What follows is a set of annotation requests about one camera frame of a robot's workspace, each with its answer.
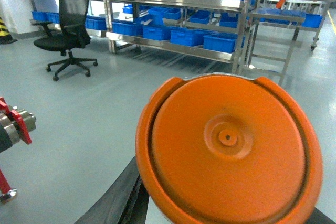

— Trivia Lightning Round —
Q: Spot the red metal clamp bracket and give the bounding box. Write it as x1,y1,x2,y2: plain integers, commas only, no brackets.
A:
1,97,36,145

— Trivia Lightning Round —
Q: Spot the yellow black striped bollard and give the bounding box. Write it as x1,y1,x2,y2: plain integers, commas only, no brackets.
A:
0,19,17,45

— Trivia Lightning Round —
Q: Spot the small stainless steel table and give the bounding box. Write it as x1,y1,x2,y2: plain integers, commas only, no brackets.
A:
237,7,306,85

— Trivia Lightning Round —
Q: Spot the black office chair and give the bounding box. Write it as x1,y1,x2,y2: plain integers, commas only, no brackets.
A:
33,0,98,81

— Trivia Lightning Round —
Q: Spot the orange cylindrical cap 4680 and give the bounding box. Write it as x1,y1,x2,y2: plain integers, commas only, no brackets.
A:
135,73,323,223

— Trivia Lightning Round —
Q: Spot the stainless steel shelf rack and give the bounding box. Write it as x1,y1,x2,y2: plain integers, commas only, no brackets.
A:
103,0,251,73

